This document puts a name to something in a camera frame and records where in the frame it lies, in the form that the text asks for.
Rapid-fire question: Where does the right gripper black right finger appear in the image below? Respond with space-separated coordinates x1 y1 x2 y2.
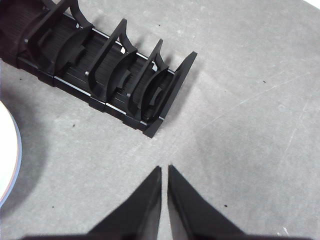
167 164 251 240

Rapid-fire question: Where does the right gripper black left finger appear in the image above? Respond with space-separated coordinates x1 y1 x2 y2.
84 165 163 240

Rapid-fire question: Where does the black plastic dish rack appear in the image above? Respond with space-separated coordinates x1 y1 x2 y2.
0 0 198 139

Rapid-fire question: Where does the green round plate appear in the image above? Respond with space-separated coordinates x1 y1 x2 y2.
0 99 21 204

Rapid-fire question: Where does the blue round plate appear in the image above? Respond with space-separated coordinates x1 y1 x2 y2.
13 117 23 171

